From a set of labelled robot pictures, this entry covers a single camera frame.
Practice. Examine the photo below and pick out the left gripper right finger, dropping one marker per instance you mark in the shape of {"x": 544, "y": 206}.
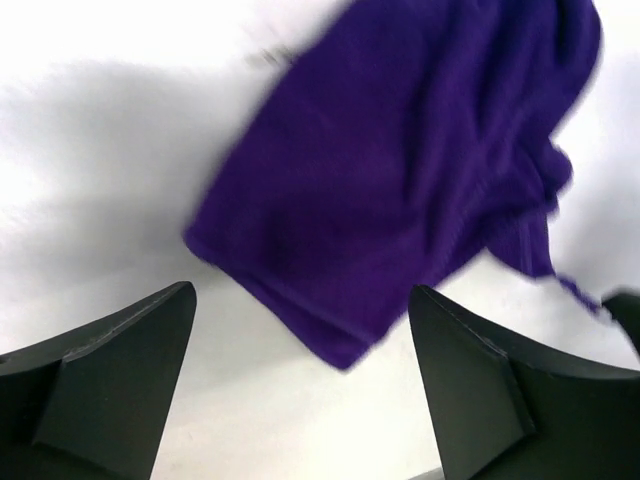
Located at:
{"x": 504, "y": 406}

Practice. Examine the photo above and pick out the purple towel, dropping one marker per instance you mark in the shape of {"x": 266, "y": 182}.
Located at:
{"x": 412, "y": 136}

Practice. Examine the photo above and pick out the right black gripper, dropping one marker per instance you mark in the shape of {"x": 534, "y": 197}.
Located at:
{"x": 624, "y": 308}

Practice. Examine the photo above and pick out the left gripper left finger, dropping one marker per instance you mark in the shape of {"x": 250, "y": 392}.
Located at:
{"x": 92, "y": 403}

